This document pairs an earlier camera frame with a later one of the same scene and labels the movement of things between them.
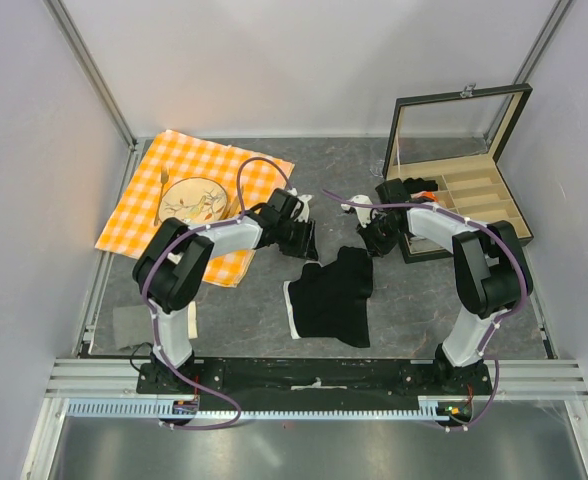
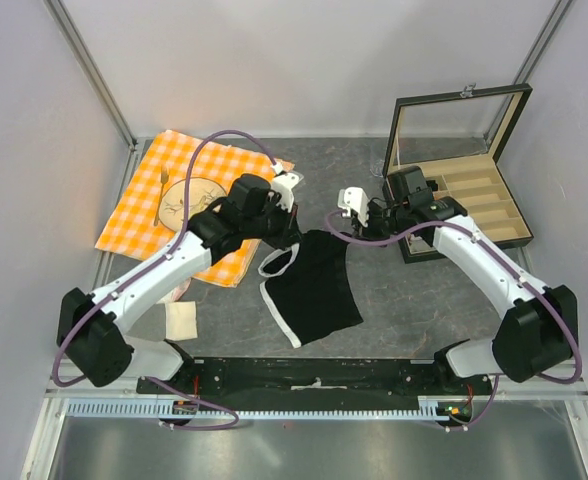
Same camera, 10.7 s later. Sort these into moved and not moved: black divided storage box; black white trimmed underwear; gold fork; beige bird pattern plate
Moved: black white trimmed underwear
Not moved: black divided storage box; beige bird pattern plate; gold fork
